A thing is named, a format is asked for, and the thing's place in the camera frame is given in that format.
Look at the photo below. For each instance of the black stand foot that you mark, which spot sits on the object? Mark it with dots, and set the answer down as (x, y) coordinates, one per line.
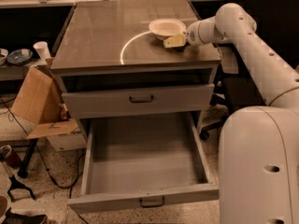
(14, 182)

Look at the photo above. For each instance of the grey drawer cabinet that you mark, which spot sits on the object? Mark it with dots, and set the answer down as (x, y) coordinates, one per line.
(105, 38)

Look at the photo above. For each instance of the white bowl at left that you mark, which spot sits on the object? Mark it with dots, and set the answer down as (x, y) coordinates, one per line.
(3, 56)

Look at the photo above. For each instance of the dark blue rxbar packet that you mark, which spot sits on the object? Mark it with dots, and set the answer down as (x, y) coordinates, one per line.
(179, 48)

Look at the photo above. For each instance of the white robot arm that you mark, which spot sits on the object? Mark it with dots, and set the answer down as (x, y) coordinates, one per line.
(259, 145)

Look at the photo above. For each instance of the dark blue plate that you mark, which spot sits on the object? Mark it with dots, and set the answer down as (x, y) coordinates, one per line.
(20, 57)

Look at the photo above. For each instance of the grey open lower drawer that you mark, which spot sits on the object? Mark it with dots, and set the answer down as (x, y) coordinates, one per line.
(143, 162)

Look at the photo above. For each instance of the black office chair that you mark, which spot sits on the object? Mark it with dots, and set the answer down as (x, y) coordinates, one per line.
(263, 39)

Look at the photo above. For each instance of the black table leg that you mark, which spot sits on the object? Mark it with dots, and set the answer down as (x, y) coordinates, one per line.
(27, 157)

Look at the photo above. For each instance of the white paper cup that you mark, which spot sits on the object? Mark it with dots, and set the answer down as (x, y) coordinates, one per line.
(42, 49)

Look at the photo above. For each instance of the grey upper drawer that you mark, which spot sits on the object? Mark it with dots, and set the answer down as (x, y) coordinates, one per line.
(116, 95)

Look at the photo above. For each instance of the brown cardboard box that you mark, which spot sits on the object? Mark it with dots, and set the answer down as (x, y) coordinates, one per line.
(40, 101)

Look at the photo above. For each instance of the white paper bowl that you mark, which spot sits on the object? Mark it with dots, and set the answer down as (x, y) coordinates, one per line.
(164, 28)

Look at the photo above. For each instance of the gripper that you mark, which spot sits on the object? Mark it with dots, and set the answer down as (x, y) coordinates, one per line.
(192, 34)

